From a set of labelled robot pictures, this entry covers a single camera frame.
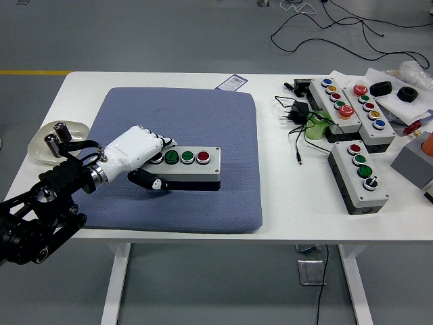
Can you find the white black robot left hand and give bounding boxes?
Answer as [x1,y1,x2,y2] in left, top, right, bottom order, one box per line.
[100,125,179,192]

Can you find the grey four-button control box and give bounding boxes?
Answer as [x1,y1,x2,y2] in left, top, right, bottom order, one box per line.
[327,140,390,216]
[145,145,222,192]

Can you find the grey five-button control box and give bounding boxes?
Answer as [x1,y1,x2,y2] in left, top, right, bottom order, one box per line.
[342,83,396,154]
[306,78,363,143]

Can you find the white shallow dish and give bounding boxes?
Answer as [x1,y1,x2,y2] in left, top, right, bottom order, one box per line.
[28,120,90,167]

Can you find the blue-grey padded mat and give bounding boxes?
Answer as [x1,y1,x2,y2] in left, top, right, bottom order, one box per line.
[81,87,264,235]

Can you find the purple barcode label card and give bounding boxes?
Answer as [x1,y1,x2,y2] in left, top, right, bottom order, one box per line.
[214,74,250,91]

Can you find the white table leg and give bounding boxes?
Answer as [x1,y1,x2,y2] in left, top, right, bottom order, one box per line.
[100,242,132,325]
[338,244,373,325]

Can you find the black power adapter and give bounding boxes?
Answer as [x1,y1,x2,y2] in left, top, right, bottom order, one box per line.
[279,100,311,125]

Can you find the light green block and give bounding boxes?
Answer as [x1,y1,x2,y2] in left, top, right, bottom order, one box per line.
[304,110,334,142]

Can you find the metal floor socket plate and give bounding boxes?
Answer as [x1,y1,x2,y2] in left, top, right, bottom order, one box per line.
[297,259,328,286]

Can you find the white foam sheet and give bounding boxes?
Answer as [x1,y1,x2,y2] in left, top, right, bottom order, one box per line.
[365,67,432,127]

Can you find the red small tool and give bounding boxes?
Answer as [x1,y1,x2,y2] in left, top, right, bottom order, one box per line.
[403,120,424,137]

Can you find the clear bubble wrap bag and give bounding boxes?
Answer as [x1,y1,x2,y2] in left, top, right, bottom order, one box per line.
[385,60,433,91]

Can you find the orange object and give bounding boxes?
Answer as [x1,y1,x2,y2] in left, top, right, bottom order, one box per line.
[420,131,433,155]

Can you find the black adapter cable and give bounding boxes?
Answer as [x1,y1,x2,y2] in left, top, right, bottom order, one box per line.
[274,95,334,167]

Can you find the small metal bracket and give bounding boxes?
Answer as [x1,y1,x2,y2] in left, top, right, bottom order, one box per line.
[294,243,321,254]

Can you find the white floor cable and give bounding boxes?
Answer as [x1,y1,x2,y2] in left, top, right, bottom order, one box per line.
[279,0,318,16]

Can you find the black hanging cable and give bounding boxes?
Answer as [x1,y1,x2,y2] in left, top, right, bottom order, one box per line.
[316,244,329,325]

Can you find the black foam ring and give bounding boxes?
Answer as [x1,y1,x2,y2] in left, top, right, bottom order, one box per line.
[369,81,393,98]
[396,87,419,102]

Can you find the black floor cable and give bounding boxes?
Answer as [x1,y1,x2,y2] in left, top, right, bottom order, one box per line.
[270,0,433,70]

